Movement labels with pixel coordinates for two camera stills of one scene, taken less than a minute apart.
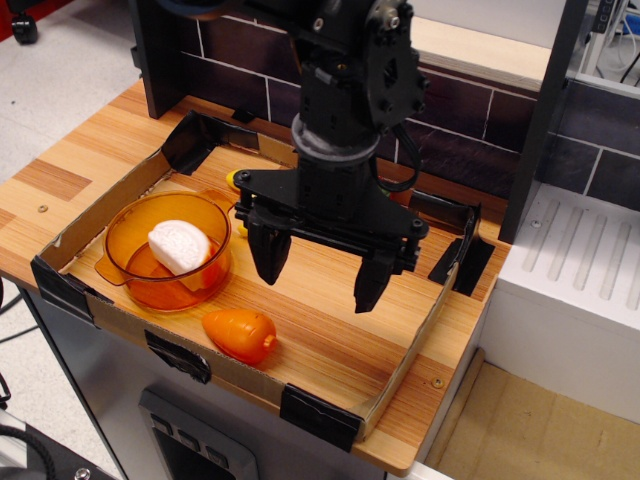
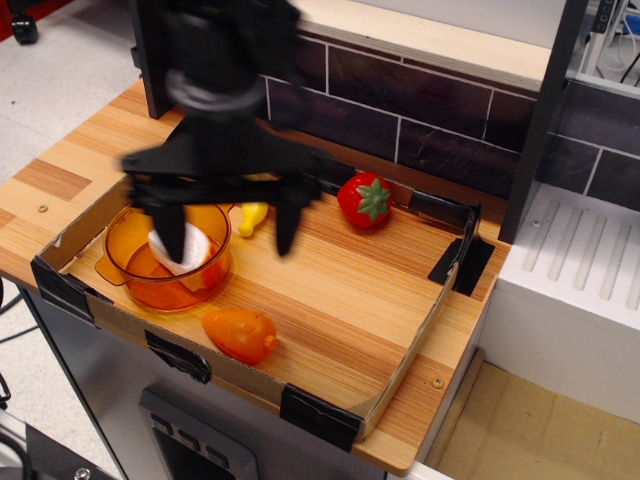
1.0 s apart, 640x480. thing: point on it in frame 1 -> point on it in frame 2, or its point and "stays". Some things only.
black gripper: (328, 195) -> (211, 145)
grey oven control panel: (190, 444) stays
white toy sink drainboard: (565, 308) stays
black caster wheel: (24, 28) stays
